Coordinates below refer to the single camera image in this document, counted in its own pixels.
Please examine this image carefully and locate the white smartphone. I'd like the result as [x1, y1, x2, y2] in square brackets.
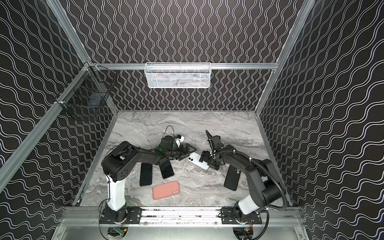
[187, 152, 209, 170]

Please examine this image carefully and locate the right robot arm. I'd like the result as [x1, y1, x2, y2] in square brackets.
[200, 131, 289, 216]

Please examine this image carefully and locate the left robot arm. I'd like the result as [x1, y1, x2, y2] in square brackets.
[102, 135, 197, 212]

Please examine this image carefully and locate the black phone purple edge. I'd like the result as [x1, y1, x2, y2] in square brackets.
[159, 160, 174, 179]

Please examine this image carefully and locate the black phone case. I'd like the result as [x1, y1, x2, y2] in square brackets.
[224, 165, 241, 191]

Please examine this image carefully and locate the black phone blue edge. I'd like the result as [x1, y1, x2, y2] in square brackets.
[139, 163, 153, 187]

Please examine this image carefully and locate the pink phone case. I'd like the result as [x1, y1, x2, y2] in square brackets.
[153, 181, 181, 200]

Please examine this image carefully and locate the aluminium back crossbar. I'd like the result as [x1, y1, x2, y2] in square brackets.
[92, 63, 278, 71]

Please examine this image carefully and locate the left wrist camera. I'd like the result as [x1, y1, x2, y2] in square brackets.
[175, 135, 185, 147]

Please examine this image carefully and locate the white wire mesh basket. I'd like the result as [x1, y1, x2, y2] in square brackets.
[144, 62, 212, 89]

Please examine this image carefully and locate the black wire mesh basket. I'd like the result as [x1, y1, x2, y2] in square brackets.
[59, 66, 118, 122]

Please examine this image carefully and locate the aluminium left side rail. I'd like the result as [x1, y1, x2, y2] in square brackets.
[0, 64, 91, 193]

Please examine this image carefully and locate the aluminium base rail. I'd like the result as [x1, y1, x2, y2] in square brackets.
[59, 207, 303, 228]

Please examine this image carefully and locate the aluminium corner post right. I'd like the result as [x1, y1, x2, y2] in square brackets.
[255, 0, 316, 116]

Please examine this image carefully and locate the aluminium corner post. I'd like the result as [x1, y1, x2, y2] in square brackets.
[46, 0, 91, 63]
[255, 0, 316, 116]

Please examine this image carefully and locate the aluminium corner post left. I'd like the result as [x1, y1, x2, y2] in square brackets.
[46, 0, 91, 63]

